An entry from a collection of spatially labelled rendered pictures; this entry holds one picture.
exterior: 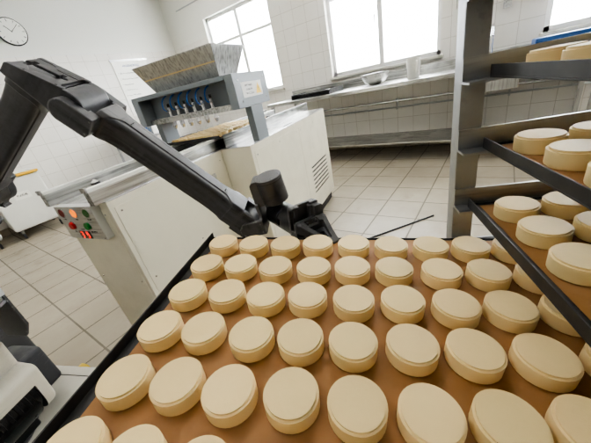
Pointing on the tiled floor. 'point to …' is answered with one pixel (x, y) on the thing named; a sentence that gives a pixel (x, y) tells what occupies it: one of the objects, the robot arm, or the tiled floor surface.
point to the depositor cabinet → (286, 161)
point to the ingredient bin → (27, 203)
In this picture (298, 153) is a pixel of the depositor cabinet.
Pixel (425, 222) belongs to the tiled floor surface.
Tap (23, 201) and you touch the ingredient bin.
